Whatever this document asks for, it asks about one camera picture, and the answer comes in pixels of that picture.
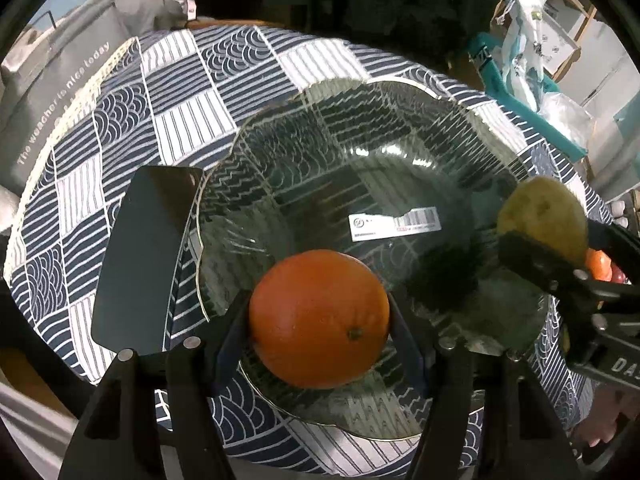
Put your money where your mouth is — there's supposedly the patterned white plastic bag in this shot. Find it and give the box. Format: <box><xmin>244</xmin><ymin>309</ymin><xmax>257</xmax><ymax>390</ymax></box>
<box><xmin>492</xmin><ymin>0</ymin><xmax>557</xmax><ymax>111</ymax></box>

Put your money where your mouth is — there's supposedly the black smartphone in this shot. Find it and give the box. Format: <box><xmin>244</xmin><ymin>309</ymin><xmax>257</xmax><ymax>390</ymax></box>
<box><xmin>91</xmin><ymin>165</ymin><xmax>203</xmax><ymax>356</ymax></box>

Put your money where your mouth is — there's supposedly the clear plastic bag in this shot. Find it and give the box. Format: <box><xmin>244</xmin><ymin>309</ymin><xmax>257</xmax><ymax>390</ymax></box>
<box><xmin>539</xmin><ymin>91</ymin><xmax>597</xmax><ymax>152</ymax></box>

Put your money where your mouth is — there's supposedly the grey fabric bag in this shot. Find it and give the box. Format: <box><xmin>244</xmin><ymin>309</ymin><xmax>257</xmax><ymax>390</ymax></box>
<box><xmin>0</xmin><ymin>0</ymin><xmax>166</xmax><ymax>196</ymax></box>

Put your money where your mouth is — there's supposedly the orange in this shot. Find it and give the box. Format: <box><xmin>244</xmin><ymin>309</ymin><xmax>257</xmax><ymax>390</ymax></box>
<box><xmin>248</xmin><ymin>250</ymin><xmax>391</xmax><ymax>389</ymax></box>

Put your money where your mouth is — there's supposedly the grey garment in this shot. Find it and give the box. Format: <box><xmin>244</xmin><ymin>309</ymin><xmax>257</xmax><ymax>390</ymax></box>
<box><xmin>112</xmin><ymin>0</ymin><xmax>201</xmax><ymax>31</ymax></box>

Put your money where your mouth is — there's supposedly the small orange-red plum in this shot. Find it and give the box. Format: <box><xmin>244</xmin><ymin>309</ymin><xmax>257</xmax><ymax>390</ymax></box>
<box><xmin>585</xmin><ymin>249</ymin><xmax>613</xmax><ymax>282</ymax></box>

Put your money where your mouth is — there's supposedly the dark hanging clothing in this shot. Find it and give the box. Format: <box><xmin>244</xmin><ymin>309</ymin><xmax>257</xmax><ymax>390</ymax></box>
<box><xmin>264</xmin><ymin>0</ymin><xmax>501</xmax><ymax>61</ymax></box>

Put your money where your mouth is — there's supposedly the white cloth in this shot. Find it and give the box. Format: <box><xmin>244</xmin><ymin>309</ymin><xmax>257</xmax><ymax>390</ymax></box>
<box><xmin>0</xmin><ymin>182</ymin><xmax>22</xmax><ymax>233</ymax></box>

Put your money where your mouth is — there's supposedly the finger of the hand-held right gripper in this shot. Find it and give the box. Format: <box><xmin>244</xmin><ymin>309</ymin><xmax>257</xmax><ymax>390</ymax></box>
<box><xmin>586</xmin><ymin>217</ymin><xmax>640</xmax><ymax>286</ymax></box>
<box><xmin>497</xmin><ymin>231</ymin><xmax>608</xmax><ymax>311</ymax></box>

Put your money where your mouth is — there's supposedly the person's right hand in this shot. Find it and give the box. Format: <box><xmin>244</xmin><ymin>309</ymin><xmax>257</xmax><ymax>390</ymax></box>
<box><xmin>575</xmin><ymin>406</ymin><xmax>629</xmax><ymax>449</ymax></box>

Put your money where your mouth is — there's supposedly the clear glass bowl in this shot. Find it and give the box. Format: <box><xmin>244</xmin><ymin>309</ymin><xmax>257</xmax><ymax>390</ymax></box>
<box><xmin>192</xmin><ymin>80</ymin><xmax>548</xmax><ymax>441</ymax></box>

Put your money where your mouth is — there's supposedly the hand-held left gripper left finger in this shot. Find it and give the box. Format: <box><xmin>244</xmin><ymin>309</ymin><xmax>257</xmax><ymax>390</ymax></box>
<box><xmin>57</xmin><ymin>290</ymin><xmax>251</xmax><ymax>480</ymax></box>

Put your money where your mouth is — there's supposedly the teal box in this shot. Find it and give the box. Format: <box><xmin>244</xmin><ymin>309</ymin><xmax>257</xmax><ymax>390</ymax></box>
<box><xmin>469</xmin><ymin>32</ymin><xmax>588</xmax><ymax>161</ymax></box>

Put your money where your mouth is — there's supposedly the brown cardboard box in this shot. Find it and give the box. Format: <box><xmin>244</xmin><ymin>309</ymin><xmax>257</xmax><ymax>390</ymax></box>
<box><xmin>190</xmin><ymin>16</ymin><xmax>281</xmax><ymax>32</ymax></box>

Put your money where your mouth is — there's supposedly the blue white patterned tablecloth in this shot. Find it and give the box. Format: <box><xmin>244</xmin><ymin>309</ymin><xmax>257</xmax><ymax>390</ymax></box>
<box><xmin>2</xmin><ymin>25</ymin><xmax>616</xmax><ymax>476</ymax></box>

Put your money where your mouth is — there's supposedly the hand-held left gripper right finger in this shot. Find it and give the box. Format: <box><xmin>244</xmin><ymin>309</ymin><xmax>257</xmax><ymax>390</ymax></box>
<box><xmin>387</xmin><ymin>295</ymin><xmax>583</xmax><ymax>480</ymax></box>

